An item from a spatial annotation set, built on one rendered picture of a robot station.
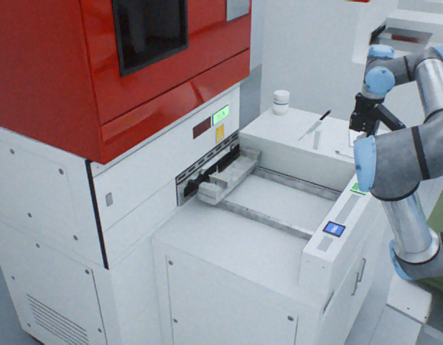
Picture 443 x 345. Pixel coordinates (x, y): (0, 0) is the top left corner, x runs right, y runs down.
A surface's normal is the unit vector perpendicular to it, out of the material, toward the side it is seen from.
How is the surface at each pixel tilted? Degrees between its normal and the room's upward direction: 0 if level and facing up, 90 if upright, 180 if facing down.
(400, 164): 75
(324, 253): 0
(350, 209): 0
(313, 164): 90
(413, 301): 0
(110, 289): 90
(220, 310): 90
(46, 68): 90
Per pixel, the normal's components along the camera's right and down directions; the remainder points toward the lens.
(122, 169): 0.85, 0.28
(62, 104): -0.53, 0.44
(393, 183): -0.06, 0.77
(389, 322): 0.00, -0.85
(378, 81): -0.27, 0.51
